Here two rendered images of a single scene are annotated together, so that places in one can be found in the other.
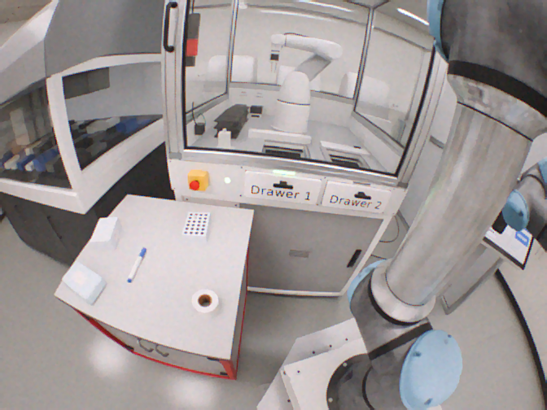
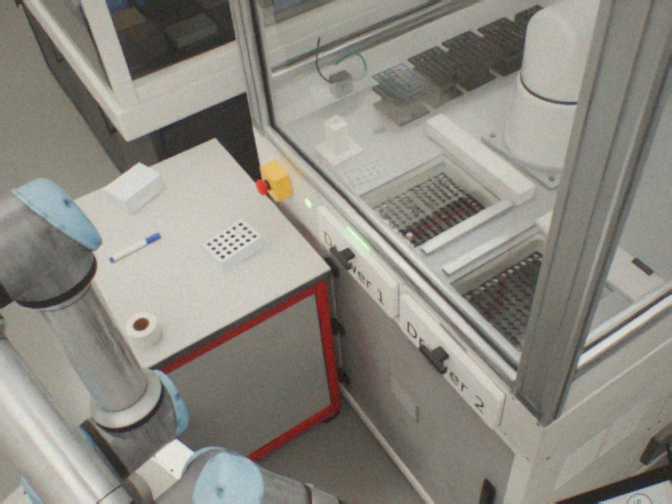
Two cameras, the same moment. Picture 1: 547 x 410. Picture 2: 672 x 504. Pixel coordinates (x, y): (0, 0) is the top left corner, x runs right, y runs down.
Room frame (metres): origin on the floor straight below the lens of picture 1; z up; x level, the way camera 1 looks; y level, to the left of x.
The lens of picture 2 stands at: (0.20, -0.93, 2.04)
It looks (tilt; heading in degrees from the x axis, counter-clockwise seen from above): 48 degrees down; 64
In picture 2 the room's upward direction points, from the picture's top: 6 degrees counter-clockwise
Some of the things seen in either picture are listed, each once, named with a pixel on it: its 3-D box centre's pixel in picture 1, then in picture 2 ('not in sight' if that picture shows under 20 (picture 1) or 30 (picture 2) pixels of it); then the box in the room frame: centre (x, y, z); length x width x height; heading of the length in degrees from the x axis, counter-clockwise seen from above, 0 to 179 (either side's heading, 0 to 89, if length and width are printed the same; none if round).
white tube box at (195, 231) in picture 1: (197, 227); (233, 245); (0.51, 0.26, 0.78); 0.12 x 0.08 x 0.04; 11
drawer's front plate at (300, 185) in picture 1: (282, 188); (356, 259); (0.69, -0.02, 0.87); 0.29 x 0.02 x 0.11; 93
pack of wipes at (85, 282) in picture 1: (83, 281); not in sight; (0.16, 0.55, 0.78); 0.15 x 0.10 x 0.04; 84
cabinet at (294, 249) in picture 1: (280, 209); (512, 304); (1.18, -0.05, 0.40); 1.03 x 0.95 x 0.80; 93
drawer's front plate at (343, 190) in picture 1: (357, 198); (447, 358); (0.71, -0.34, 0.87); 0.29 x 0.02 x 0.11; 93
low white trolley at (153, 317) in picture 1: (178, 303); (199, 332); (0.38, 0.37, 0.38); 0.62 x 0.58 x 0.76; 93
